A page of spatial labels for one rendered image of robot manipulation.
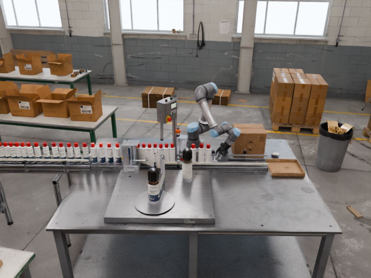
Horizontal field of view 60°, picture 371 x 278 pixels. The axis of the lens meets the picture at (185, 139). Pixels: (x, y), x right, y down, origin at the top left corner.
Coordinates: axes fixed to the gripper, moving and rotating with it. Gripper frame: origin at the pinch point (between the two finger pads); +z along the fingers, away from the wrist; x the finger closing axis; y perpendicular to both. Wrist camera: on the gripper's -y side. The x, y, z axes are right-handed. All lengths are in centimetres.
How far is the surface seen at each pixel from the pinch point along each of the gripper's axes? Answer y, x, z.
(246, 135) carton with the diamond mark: -17.1, 17.8, -28.3
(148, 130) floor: -269, -39, 130
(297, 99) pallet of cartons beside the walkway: -271, 159, -54
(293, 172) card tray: 13, 63, -29
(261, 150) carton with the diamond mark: -16.9, 39.6, -22.5
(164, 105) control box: 1, -67, -22
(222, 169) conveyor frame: 5.9, 9.0, 3.7
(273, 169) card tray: 1, 52, -18
